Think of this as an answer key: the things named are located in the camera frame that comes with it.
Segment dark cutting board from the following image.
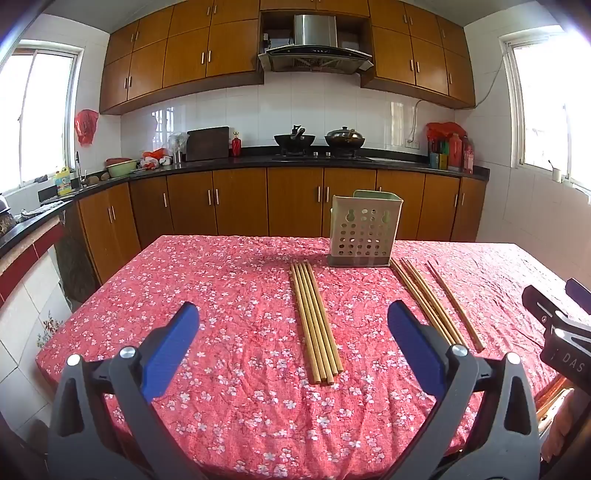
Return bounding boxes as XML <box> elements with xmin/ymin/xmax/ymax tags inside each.
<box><xmin>185</xmin><ymin>126</ymin><xmax>230</xmax><ymax>162</ymax></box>

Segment window with white frame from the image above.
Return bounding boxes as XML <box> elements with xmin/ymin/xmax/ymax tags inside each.
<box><xmin>0</xmin><ymin>41</ymin><xmax>86</xmax><ymax>195</ymax></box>
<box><xmin>501</xmin><ymin>32</ymin><xmax>591</xmax><ymax>190</ymax></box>

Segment perforated plastic chopstick holder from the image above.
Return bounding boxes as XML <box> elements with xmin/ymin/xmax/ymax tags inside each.
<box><xmin>327</xmin><ymin>189</ymin><xmax>404</xmax><ymax>269</ymax></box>

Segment person's right hand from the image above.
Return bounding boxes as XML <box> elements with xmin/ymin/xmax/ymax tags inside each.
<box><xmin>542</xmin><ymin>390</ymin><xmax>591</xmax><ymax>462</ymax></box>

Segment wooden base cabinets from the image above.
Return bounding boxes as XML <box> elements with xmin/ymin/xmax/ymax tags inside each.
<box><xmin>76</xmin><ymin>166</ymin><xmax>488</xmax><ymax>284</ymax></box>

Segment black wok with lid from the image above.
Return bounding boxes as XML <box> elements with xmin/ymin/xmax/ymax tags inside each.
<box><xmin>324</xmin><ymin>126</ymin><xmax>366</xmax><ymax>149</ymax></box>

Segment green basin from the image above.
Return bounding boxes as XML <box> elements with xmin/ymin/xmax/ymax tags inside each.
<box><xmin>105</xmin><ymin>158</ymin><xmax>139</xmax><ymax>178</ymax></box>

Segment wooden wall cabinet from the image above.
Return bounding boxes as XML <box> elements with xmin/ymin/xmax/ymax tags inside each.
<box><xmin>360</xmin><ymin>0</ymin><xmax>476</xmax><ymax>110</ymax></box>
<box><xmin>99</xmin><ymin>0</ymin><xmax>265</xmax><ymax>115</ymax></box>

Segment steel range hood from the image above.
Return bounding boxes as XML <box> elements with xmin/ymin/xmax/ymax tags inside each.
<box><xmin>257</xmin><ymin>15</ymin><xmax>374</xmax><ymax>75</ymax></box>

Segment clear glass jar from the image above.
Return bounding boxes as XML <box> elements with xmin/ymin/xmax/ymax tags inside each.
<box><xmin>168</xmin><ymin>133</ymin><xmax>188</xmax><ymax>164</ymax></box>

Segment hanging red plastic bag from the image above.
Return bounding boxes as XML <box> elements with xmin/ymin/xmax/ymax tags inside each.
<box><xmin>75</xmin><ymin>109</ymin><xmax>99</xmax><ymax>147</ymax></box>

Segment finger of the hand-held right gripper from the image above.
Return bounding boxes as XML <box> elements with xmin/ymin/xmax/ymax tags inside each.
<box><xmin>566</xmin><ymin>278</ymin><xmax>591</xmax><ymax>315</ymax></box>
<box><xmin>523</xmin><ymin>285</ymin><xmax>568</xmax><ymax>332</ymax></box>

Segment red floral tablecloth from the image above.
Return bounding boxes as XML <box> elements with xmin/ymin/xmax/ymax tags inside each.
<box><xmin>36</xmin><ymin>234</ymin><xmax>591</xmax><ymax>480</ymax></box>

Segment black kitchen countertop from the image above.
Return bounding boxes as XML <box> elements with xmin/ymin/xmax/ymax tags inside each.
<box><xmin>0</xmin><ymin>152</ymin><xmax>490</xmax><ymax>259</ymax></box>

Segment red and white plastic bag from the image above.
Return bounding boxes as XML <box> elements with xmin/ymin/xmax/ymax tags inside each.
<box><xmin>141</xmin><ymin>148</ymin><xmax>172</xmax><ymax>169</ymax></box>

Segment yellow detergent bottle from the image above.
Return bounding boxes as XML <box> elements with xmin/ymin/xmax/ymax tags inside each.
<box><xmin>54</xmin><ymin>167</ymin><xmax>73</xmax><ymax>197</ymax></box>

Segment large red condiment bottle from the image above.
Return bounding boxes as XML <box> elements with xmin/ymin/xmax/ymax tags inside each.
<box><xmin>448</xmin><ymin>134</ymin><xmax>464</xmax><ymax>171</ymax></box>

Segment red bag over condiments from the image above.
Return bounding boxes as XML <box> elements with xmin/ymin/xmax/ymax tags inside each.
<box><xmin>426</xmin><ymin>122</ymin><xmax>468</xmax><ymax>144</ymax></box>

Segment wooden cabinet over hood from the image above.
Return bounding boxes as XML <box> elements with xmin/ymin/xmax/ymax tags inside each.
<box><xmin>259</xmin><ymin>0</ymin><xmax>371</xmax><ymax>18</ymax></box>

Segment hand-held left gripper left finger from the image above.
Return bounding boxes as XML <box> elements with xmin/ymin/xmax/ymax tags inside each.
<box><xmin>48</xmin><ymin>301</ymin><xmax>206</xmax><ymax>480</ymax></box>

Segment grey rag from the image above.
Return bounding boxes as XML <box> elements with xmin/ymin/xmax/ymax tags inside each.
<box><xmin>21</xmin><ymin>202</ymin><xmax>61</xmax><ymax>219</ymax></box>

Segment gas stove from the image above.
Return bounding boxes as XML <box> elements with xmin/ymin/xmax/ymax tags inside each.
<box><xmin>272</xmin><ymin>147</ymin><xmax>372</xmax><ymax>161</ymax></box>

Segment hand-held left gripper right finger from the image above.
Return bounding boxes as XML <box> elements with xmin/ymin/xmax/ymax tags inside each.
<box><xmin>387</xmin><ymin>300</ymin><xmax>541</xmax><ymax>480</ymax></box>

